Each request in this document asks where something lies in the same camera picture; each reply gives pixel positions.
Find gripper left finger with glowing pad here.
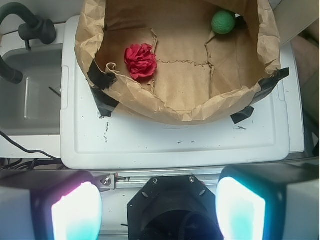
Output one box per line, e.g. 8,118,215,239
0,170,103,240

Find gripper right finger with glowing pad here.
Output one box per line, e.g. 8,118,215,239
215,162,320,240

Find red crumpled paper ball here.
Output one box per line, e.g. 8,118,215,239
124,43,158,81

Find green dimpled ball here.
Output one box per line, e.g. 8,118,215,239
211,10,236,35

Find grey sink basin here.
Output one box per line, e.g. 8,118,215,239
0,44,63,136

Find black tape strip right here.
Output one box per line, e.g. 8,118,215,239
230,67,290,125

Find black tape strip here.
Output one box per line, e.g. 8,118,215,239
230,67,290,125
87,61,119,117

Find black tape strip left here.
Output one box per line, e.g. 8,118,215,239
87,61,119,117

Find brown paper bag tray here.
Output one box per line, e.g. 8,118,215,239
75,0,282,125

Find black faucet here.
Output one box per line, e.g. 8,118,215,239
0,2,57,84

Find black cable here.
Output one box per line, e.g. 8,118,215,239
0,130,61,161

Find aluminium extrusion rail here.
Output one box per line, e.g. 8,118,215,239
90,166,224,192

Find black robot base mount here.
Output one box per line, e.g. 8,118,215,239
127,180,224,240

